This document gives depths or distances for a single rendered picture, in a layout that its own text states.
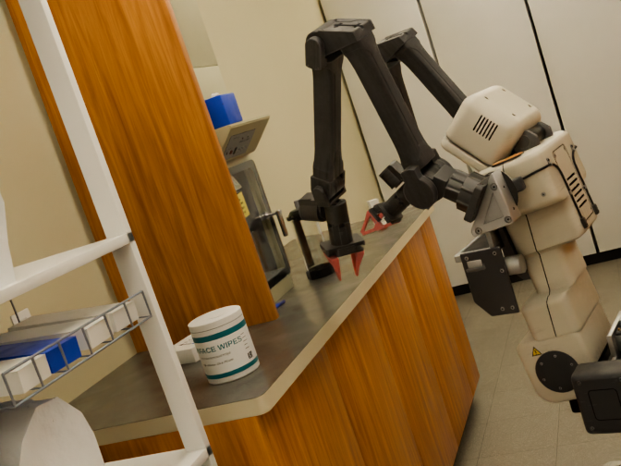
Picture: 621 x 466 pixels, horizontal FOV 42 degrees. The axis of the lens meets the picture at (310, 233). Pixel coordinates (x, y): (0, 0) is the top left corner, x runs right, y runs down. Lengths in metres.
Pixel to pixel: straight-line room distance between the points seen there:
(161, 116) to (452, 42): 3.21
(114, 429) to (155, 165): 0.81
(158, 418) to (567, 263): 0.98
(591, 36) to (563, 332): 3.49
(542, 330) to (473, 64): 3.51
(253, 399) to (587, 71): 3.89
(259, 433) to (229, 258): 0.72
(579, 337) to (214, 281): 1.04
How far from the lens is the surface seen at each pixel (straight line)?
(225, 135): 2.35
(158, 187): 2.38
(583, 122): 5.26
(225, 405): 1.76
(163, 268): 2.44
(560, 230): 1.87
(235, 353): 1.88
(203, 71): 2.58
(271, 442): 1.79
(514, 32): 5.25
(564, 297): 1.90
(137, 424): 1.89
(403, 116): 1.73
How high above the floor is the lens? 1.45
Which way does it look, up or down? 8 degrees down
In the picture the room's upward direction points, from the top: 19 degrees counter-clockwise
